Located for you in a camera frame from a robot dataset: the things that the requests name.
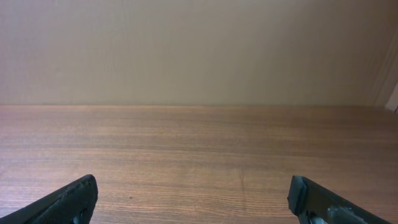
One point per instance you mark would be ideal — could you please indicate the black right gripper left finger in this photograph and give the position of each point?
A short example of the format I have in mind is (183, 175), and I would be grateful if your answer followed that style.
(73, 203)

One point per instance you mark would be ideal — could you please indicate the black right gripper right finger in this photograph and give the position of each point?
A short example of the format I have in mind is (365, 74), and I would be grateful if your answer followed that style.
(311, 203)

